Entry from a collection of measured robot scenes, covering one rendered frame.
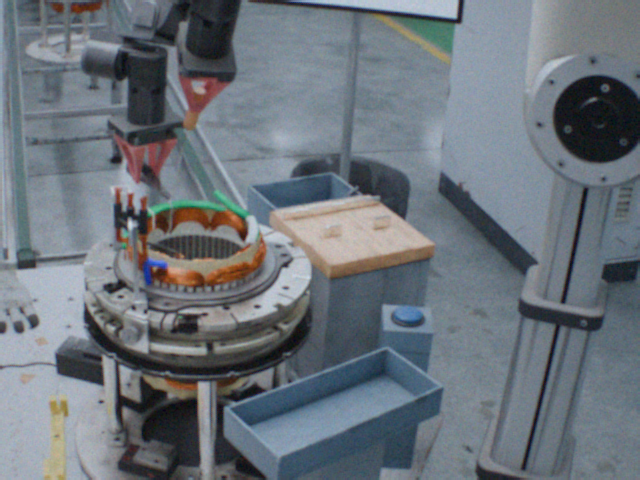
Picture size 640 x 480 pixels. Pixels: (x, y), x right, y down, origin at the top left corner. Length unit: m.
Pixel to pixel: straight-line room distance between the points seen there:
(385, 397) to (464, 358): 2.01
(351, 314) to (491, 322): 1.99
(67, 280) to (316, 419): 0.91
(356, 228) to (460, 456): 1.36
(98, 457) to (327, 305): 0.42
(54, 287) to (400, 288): 0.75
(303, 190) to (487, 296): 1.97
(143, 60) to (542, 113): 0.58
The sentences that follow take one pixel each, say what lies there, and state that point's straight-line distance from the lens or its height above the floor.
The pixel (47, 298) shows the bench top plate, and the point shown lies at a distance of 1.88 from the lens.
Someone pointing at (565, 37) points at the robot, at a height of 1.51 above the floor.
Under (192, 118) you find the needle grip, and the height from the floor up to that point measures 1.31.
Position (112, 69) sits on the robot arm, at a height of 1.34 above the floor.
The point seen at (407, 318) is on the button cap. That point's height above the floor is 1.04.
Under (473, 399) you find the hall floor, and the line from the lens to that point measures 3.00.
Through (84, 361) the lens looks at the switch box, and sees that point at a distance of 1.60.
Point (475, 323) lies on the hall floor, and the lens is 3.40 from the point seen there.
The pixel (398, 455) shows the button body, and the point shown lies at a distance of 1.45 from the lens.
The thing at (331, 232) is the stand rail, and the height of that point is 1.07.
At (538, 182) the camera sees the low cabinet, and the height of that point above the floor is 0.41.
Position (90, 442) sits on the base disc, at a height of 0.80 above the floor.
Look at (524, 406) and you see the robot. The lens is 1.22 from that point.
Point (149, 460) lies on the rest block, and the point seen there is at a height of 0.83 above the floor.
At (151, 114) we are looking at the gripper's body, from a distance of 1.34.
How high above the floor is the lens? 1.72
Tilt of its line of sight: 26 degrees down
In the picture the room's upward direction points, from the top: 4 degrees clockwise
